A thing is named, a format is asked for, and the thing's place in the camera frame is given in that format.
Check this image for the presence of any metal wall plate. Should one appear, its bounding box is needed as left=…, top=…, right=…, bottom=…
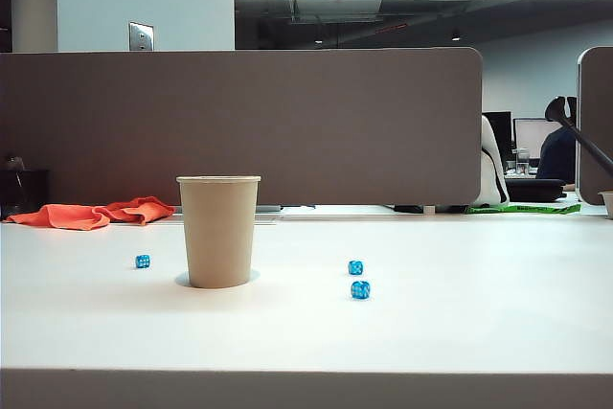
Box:
left=127, top=20, right=155, bottom=52

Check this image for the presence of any black slanted rod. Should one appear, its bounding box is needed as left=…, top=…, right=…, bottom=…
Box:
left=555, top=111, right=613, bottom=169

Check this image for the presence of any wide brown desk partition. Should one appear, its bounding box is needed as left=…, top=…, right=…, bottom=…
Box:
left=0, top=47, right=484, bottom=208

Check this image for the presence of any black computer monitor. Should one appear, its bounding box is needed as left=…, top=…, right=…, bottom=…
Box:
left=482, top=111, right=513, bottom=157

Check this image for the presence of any brown partition with white edge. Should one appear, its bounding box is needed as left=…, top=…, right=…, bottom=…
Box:
left=576, top=46, right=613, bottom=207

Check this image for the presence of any lit white computer monitor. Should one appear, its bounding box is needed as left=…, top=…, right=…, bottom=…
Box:
left=512, top=117, right=564, bottom=160

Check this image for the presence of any orange cloth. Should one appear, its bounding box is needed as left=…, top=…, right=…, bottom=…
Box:
left=4, top=195, right=177, bottom=232

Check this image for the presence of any person in dark shirt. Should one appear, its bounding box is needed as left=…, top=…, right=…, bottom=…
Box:
left=534, top=95, right=579, bottom=190

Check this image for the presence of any green tape strip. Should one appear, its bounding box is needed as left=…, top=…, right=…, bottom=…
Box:
left=465, top=202, right=581, bottom=216

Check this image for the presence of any brown paper cup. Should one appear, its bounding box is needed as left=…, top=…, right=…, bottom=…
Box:
left=175, top=174, right=262, bottom=290

